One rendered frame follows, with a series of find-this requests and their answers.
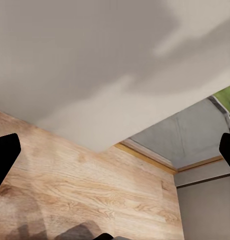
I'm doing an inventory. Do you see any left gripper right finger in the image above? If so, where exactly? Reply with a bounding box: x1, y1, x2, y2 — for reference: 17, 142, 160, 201
219, 133, 230, 166

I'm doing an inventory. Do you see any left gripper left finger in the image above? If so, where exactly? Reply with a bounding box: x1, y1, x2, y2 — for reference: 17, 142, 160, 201
0, 133, 21, 185

